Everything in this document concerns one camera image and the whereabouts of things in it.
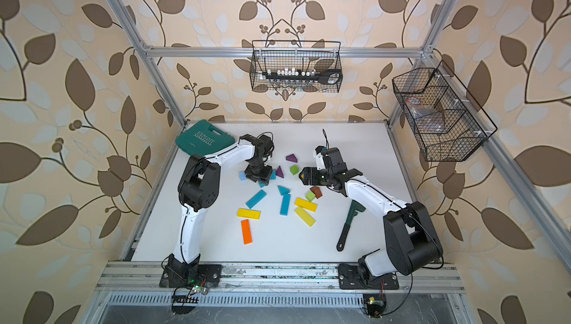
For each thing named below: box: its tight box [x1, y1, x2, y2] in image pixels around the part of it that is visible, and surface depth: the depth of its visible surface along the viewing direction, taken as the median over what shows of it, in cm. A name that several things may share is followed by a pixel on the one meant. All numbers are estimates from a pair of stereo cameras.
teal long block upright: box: [279, 193, 291, 216], surface depth 93 cm
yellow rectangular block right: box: [294, 197, 318, 213], surface depth 93 cm
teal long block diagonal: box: [245, 189, 267, 209], surface depth 95 cm
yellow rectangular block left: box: [236, 208, 261, 220], surface depth 91 cm
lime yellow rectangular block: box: [294, 206, 316, 228], surface depth 91 cm
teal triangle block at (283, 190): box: [277, 185, 291, 196], surface depth 98 cm
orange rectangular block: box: [240, 219, 253, 246], surface depth 86 cm
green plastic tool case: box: [174, 119, 236, 157], surface depth 110 cm
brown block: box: [309, 185, 323, 199], surface depth 95 cm
